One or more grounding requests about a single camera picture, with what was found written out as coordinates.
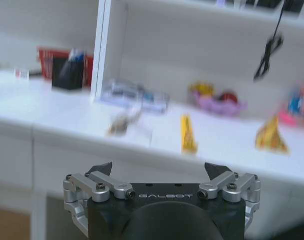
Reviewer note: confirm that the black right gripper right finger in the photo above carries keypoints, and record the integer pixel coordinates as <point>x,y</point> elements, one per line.
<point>238,186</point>

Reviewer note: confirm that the small clear cube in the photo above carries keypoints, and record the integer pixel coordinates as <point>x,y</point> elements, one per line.
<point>21,73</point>

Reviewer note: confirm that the small brown snack packet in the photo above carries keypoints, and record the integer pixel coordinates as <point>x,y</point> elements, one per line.
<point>121,122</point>

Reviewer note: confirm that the pink colourful package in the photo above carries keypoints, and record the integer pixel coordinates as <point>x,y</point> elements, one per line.
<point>298,105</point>

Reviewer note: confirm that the black pen holder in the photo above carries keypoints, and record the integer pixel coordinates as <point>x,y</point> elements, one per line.
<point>67,72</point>

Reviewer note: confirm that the purple flower-shaped tray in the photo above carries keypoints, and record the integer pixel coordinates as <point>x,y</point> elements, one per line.
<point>220,103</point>

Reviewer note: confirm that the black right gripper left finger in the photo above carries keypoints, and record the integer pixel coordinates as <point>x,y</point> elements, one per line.
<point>85,185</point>

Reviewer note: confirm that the red printed box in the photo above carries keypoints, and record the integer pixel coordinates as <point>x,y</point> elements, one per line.
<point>47,63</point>

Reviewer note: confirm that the white shelf unit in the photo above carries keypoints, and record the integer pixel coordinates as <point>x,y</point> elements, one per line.
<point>191,50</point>

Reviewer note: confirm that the yellow snack bar wrapper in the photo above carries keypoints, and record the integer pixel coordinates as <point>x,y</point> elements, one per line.
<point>188,133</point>

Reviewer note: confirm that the yellow snacks in tray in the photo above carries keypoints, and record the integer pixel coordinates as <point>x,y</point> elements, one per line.
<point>201,90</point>

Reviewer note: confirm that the red round object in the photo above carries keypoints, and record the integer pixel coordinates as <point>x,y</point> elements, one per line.
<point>228,97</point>

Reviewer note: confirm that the yellow triangular snack packet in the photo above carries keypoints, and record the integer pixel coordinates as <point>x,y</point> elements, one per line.
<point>272,136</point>

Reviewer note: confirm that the clear plastic box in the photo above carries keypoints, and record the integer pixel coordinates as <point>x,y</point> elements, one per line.
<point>134,96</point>

